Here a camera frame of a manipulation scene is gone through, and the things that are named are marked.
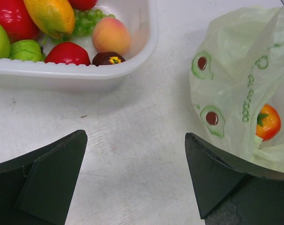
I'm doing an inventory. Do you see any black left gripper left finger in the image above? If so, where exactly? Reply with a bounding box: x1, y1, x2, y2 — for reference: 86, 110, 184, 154
0, 130, 88, 225

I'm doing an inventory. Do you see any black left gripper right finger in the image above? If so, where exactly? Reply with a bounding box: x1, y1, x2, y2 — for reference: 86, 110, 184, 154
185, 133, 284, 225

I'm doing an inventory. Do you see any light green plastic bag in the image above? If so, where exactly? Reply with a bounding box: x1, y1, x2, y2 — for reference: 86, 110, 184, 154
189, 5, 284, 173

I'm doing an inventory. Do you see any dark plum from bag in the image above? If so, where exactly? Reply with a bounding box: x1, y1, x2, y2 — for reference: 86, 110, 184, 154
92, 52, 126, 67

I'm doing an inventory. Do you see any yellow mango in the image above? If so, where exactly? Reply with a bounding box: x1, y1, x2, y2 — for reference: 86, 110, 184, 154
23, 0, 75, 39

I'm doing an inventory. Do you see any red apple from bag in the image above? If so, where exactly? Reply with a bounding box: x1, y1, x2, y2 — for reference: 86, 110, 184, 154
69, 0, 98, 11

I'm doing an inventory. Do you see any small red fruit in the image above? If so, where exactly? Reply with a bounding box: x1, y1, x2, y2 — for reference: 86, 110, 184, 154
45, 42, 91, 66

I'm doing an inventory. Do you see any green fruit in basket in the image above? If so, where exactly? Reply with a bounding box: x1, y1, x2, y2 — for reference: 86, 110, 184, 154
9, 39, 45, 62

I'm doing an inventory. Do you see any small peach in basket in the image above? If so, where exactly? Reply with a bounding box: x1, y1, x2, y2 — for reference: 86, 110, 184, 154
92, 17, 131, 55

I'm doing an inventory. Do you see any green grape bunch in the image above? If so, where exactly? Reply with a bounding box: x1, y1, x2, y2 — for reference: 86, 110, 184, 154
43, 9, 116, 44

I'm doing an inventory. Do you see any bright red apple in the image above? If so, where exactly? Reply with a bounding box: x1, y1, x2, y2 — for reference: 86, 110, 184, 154
0, 0, 40, 43

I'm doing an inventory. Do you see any white plastic basket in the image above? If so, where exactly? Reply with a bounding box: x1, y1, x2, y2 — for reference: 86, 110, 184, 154
0, 0, 158, 92

